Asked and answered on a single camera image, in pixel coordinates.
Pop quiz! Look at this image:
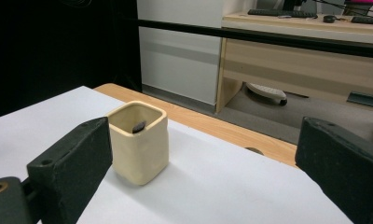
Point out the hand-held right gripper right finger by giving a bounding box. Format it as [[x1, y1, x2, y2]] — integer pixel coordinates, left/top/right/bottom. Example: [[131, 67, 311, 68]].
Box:
[[294, 116, 373, 224]]

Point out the black curtain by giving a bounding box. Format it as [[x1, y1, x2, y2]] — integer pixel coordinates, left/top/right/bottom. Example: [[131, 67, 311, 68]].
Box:
[[0, 0, 143, 121]]

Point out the white cabinet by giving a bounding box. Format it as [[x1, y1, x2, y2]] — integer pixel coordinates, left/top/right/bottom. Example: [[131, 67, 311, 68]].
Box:
[[135, 0, 257, 107]]

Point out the wooden table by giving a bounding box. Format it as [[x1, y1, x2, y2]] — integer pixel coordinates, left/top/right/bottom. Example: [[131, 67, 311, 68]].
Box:
[[93, 82, 299, 169]]

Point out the light wooden desk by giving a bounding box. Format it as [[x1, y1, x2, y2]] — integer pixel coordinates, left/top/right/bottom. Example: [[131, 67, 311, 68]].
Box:
[[214, 11, 373, 138]]

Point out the black keyboard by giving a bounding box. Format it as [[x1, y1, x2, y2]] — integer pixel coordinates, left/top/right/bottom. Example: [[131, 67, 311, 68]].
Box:
[[350, 15, 373, 26], [246, 8, 319, 20]]

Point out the beige square ceramic cup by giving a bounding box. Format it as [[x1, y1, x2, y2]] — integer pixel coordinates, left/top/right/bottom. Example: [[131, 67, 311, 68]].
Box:
[[105, 100, 171, 187]]

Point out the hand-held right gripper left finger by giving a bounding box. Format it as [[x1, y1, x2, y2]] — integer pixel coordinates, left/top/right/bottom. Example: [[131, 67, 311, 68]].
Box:
[[26, 116, 114, 224]]

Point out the white table cover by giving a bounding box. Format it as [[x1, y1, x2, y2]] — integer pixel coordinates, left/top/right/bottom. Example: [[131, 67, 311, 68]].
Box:
[[0, 85, 354, 224]]

